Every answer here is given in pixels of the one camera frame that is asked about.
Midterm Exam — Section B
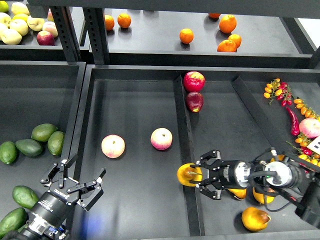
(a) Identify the pink apple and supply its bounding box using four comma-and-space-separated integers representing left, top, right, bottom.
299, 118, 320, 139
101, 134, 126, 159
150, 127, 173, 151

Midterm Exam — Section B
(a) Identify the yellow pear middle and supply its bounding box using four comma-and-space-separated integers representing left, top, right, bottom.
252, 187, 275, 204

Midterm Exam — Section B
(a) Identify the pink apple left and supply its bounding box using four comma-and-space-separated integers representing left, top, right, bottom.
101, 134, 126, 159

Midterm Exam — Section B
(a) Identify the black tray divider right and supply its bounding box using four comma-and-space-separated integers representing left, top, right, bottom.
232, 77, 297, 158

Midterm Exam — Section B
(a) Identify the yellow pear with brown spot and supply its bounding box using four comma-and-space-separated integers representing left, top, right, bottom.
176, 163, 203, 187

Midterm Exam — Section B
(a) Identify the pale yellow apple front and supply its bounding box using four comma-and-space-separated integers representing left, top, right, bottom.
0, 29, 22, 45

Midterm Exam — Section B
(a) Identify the pink apple far right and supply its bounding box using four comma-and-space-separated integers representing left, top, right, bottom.
299, 118, 320, 139

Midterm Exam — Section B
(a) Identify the large orange upper right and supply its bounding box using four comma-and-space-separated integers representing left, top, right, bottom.
219, 14, 237, 34

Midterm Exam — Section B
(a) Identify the pink apple centre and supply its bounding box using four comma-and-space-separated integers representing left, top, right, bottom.
150, 127, 173, 151

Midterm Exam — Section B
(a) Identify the bright red apple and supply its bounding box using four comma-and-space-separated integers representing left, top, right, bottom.
182, 71, 206, 92

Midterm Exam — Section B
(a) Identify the black centre tray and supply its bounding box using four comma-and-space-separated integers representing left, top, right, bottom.
67, 66, 320, 240

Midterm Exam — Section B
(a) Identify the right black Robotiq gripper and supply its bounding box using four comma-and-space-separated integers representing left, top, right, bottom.
191, 149, 223, 200

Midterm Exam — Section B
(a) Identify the orange cherry tomato string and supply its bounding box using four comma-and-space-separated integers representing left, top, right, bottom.
292, 97, 320, 121

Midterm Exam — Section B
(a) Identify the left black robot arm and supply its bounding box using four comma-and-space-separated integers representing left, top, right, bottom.
3, 154, 106, 240

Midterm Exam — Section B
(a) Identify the black left tray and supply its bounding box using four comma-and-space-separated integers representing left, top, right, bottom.
0, 61, 86, 217

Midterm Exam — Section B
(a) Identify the orange centre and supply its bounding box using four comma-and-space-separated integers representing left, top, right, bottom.
179, 28, 194, 44

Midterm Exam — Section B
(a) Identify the black tray divider centre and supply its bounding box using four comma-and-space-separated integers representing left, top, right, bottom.
173, 75, 205, 237

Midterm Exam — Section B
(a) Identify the yellow pear bottom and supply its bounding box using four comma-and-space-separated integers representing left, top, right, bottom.
241, 207, 271, 232

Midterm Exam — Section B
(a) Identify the upper cherry tomato bunch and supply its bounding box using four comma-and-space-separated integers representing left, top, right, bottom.
263, 78, 293, 107

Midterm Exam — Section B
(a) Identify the green avocado top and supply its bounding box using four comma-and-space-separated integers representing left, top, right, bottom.
31, 123, 58, 142

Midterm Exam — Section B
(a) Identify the black upright post centre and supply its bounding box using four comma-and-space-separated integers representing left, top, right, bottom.
82, 7, 110, 65

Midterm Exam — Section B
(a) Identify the red chili pepper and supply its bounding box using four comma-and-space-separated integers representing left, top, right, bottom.
285, 107, 300, 136

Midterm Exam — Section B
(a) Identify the yellow pear left of pile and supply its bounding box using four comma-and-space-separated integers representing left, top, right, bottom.
227, 188, 247, 200

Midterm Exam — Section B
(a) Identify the black upright post left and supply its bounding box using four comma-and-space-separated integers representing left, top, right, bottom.
50, 6, 82, 62

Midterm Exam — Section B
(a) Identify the black tray divider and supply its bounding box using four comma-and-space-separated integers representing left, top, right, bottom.
232, 77, 297, 158
173, 75, 205, 237

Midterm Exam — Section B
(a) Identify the black tray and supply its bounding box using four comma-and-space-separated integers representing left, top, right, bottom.
0, 61, 86, 217
67, 66, 320, 240

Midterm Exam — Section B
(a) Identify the dark red apple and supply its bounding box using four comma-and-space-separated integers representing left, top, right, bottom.
185, 91, 204, 113

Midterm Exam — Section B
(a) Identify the white label card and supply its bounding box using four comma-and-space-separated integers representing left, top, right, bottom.
307, 136, 320, 155

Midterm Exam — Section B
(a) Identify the green avocado right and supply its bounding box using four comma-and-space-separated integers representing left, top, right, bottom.
47, 131, 65, 156

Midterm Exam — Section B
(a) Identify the orange behind front right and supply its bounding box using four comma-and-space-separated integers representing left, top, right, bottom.
228, 34, 242, 48

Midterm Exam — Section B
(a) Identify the black upright post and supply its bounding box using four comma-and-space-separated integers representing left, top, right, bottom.
82, 7, 110, 65
50, 6, 82, 62

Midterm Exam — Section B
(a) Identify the light green avocado far left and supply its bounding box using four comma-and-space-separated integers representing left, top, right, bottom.
0, 141, 18, 165

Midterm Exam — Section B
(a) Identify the dark green avocado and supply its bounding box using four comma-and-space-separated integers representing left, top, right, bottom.
12, 185, 39, 209
15, 139, 43, 157

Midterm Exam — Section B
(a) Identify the yellow pear right upper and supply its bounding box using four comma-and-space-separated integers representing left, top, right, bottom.
270, 154, 285, 162

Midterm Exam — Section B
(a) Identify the orange under shelf edge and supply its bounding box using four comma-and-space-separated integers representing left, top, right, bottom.
208, 13, 221, 19

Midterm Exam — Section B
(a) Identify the red apple on shelf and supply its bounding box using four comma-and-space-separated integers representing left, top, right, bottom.
36, 30, 55, 46

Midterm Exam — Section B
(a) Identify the dark green avocado lying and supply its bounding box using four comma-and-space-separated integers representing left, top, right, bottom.
15, 139, 43, 157

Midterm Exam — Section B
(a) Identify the green avocado bottom left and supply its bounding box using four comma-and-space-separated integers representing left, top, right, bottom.
0, 207, 27, 239

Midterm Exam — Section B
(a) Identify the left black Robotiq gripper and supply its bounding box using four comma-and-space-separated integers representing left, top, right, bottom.
39, 153, 106, 211

